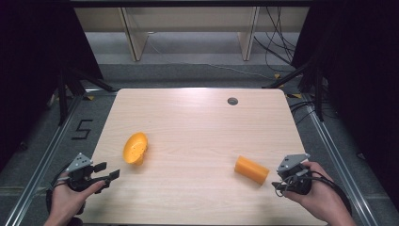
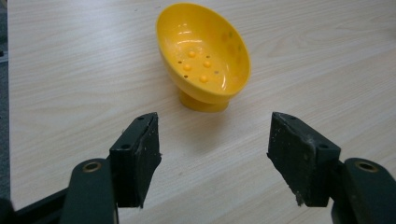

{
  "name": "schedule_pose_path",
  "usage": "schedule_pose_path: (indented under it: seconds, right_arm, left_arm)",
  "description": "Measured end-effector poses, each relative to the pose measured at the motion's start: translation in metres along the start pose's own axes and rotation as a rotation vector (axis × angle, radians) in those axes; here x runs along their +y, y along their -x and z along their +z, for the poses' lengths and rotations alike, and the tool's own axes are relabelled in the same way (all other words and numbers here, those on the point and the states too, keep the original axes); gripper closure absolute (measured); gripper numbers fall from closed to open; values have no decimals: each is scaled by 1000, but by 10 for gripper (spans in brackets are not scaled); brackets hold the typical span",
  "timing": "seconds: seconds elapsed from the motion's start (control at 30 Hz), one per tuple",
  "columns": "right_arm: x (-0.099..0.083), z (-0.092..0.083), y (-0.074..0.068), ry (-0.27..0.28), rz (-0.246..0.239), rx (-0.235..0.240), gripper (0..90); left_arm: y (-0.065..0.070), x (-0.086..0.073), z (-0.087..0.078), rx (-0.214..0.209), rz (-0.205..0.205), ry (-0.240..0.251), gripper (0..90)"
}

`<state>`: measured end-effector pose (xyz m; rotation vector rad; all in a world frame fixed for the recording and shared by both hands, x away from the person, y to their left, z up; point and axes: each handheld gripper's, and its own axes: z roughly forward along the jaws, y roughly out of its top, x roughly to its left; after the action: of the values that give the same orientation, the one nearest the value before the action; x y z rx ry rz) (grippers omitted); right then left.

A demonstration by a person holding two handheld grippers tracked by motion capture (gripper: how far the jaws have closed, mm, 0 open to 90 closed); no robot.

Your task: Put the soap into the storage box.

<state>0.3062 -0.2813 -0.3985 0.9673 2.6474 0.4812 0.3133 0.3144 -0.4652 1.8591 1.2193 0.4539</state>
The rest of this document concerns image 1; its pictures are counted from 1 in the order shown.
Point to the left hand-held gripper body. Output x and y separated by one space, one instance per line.
80 175

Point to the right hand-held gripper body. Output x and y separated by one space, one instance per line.
295 175

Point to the orange cylinder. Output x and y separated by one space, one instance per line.
251 169

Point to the orange perforated bowl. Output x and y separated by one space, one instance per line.
135 148

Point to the person's left hand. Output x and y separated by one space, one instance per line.
67 201

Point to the person's right hand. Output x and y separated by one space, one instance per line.
316 197

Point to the black metal stand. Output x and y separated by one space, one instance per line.
313 78
67 84

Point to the grey table grommet hole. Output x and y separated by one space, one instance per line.
232 101

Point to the black curtain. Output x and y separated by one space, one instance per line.
360 78
34 62

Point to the white bench with legs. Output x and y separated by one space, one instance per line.
135 34

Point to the aluminium floor rail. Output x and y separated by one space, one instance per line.
338 157
44 157

